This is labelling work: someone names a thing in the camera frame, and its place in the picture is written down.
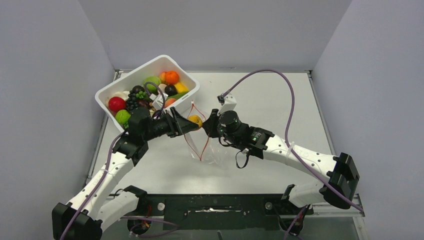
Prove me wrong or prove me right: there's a white plastic food bin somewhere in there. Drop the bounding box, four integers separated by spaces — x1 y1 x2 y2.
95 54 200 133

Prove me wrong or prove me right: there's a dark grape bunch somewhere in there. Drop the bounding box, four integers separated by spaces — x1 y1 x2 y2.
125 85 151 111

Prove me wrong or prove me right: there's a black mounting plate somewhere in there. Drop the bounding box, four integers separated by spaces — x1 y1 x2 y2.
134 193 301 231

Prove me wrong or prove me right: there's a yellow lemon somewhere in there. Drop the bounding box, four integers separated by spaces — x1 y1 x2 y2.
174 82 189 93

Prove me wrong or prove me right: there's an orange tangerine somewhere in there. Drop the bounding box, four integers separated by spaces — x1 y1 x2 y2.
164 70 180 85

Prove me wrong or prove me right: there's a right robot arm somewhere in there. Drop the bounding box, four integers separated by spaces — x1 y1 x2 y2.
202 109 364 214

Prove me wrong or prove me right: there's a clear zip top bag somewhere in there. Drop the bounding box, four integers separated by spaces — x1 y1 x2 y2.
183 100 224 168

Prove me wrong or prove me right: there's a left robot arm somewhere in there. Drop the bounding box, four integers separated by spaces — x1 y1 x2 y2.
52 107 200 240

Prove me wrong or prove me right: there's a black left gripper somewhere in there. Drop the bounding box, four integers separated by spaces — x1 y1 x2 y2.
142 107 198 142

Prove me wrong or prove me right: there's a lime green fruit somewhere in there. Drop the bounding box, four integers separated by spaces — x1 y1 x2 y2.
114 109 131 126

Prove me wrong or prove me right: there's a yellow orange fruit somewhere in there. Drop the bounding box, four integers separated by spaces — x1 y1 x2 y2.
187 114 203 129

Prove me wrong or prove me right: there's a green cabbage ball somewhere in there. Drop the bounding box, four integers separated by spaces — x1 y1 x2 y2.
142 76 162 94

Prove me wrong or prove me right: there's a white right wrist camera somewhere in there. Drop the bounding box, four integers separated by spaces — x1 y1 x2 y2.
217 93 237 116

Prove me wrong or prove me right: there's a dark purple plum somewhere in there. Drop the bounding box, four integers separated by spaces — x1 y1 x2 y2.
164 84 178 97

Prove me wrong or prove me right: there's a white mushroom slice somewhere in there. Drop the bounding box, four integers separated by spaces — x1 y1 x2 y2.
158 83 167 94

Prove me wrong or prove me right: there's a peach fruit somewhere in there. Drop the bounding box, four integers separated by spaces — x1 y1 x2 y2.
164 98 177 108

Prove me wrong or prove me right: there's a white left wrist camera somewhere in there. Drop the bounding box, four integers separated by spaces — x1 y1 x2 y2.
151 95 166 110

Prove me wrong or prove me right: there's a red apple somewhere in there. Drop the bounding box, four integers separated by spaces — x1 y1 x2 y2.
107 96 127 113

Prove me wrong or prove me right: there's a green cucumber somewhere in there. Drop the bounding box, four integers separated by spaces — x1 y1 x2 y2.
166 91 188 101

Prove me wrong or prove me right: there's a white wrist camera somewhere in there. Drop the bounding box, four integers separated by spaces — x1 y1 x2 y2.
217 93 237 116
151 95 166 110

